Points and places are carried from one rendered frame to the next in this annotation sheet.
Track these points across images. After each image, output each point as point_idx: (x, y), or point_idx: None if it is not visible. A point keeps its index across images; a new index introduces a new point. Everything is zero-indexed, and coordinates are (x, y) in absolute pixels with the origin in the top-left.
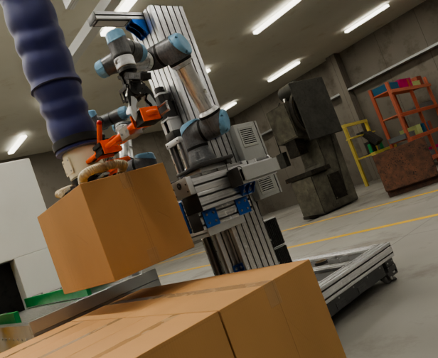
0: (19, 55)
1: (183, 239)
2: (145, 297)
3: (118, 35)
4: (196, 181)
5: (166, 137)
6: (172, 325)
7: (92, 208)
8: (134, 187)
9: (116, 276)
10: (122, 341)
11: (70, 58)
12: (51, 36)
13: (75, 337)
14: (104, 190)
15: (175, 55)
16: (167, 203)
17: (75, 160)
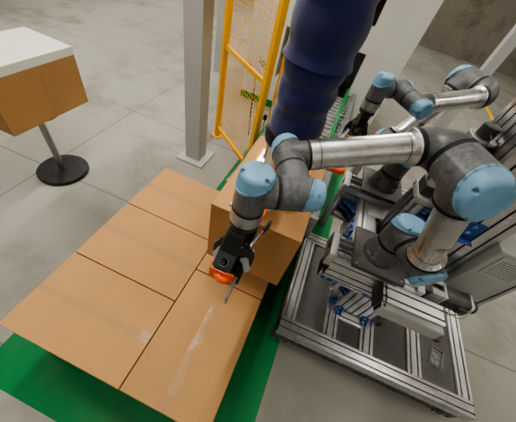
0: None
1: (271, 278)
2: None
3: (244, 191)
4: (338, 262)
5: (422, 177)
6: (117, 353)
7: (213, 220)
8: (256, 234)
9: (208, 253)
10: (119, 317)
11: (348, 37)
12: None
13: (178, 246)
14: (229, 219)
15: (443, 200)
16: (277, 259)
17: (268, 152)
